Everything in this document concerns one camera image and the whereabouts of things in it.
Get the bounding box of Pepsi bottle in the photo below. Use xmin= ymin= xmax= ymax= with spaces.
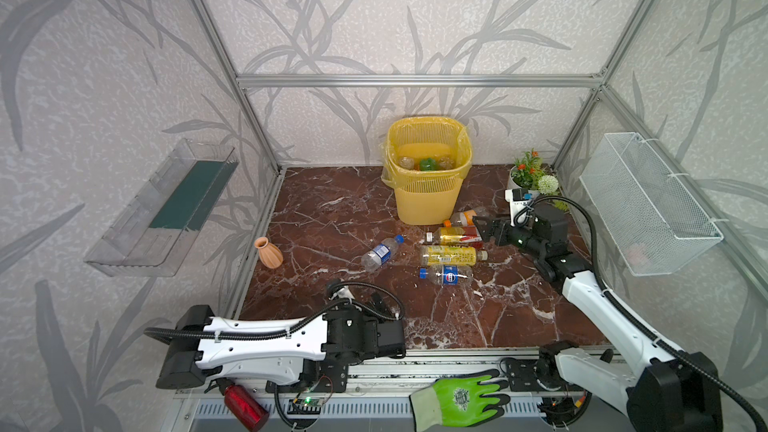
xmin=419 ymin=265 xmax=473 ymax=287

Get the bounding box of green plastic bottle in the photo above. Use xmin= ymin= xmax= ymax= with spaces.
xmin=418 ymin=158 xmax=439 ymax=171

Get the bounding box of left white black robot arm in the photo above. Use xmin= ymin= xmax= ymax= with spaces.
xmin=143 ymin=280 xmax=406 ymax=393

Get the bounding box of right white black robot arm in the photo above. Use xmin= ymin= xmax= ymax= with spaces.
xmin=473 ymin=195 xmax=767 ymax=431

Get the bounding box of yellow plastic waste bin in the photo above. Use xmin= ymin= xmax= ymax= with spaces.
xmin=382 ymin=116 xmax=473 ymax=225

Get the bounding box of potted artificial flower plant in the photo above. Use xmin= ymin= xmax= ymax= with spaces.
xmin=505 ymin=149 xmax=561 ymax=198

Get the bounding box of clear bottle blue cap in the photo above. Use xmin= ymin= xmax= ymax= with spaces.
xmin=361 ymin=235 xmax=404 ymax=272

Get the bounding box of green circuit board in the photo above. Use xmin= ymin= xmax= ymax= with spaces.
xmin=287 ymin=395 xmax=328 ymax=416

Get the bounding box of orange label clear bottle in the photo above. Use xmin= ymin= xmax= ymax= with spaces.
xmin=442 ymin=209 xmax=478 ymax=227

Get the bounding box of red yellow label bottle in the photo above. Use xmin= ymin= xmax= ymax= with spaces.
xmin=425 ymin=226 xmax=483 ymax=248

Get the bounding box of yellow label tea bottle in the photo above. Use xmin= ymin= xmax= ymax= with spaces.
xmin=420 ymin=245 xmax=488 ymax=267

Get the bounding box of small terracotta vase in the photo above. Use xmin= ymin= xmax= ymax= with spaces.
xmin=254 ymin=236 xmax=284 ymax=269

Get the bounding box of red spray bottle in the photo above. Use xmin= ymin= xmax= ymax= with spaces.
xmin=216 ymin=378 xmax=269 ymax=432

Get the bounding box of green black work glove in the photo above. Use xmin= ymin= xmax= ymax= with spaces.
xmin=409 ymin=369 xmax=510 ymax=432

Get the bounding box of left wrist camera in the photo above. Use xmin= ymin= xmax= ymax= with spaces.
xmin=331 ymin=286 xmax=355 ymax=301

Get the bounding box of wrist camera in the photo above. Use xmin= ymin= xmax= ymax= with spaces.
xmin=505 ymin=188 xmax=535 ymax=227
xmin=331 ymin=286 xmax=355 ymax=301

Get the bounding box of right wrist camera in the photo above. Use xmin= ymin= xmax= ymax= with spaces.
xmin=505 ymin=188 xmax=535 ymax=227

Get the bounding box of white wire mesh basket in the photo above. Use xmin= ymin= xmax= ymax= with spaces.
xmin=580 ymin=132 xmax=723 ymax=277

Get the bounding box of clear acrylic wall shelf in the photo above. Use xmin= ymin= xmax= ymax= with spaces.
xmin=84 ymin=139 xmax=239 ymax=278

